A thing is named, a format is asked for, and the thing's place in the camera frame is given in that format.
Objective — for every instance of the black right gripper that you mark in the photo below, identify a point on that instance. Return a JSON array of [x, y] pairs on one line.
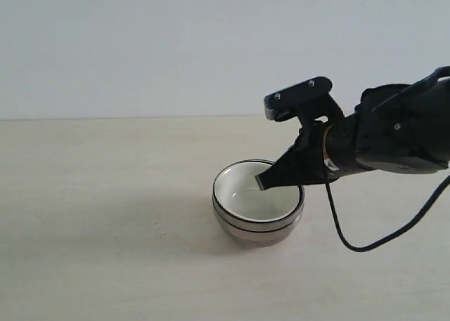
[[330, 155]]

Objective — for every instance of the white ceramic bowl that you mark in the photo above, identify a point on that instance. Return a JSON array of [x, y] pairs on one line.
[[256, 198]]

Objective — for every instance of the plain steel bowl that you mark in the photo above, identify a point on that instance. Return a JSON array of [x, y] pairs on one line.
[[257, 235]]

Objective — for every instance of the patterned steel bowl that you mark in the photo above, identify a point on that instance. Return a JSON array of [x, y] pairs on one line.
[[228, 217]]

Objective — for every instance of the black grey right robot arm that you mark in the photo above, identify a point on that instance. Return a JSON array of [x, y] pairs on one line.
[[398, 128]]

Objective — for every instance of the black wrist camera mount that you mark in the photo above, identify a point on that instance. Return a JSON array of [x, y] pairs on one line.
[[307, 101]]

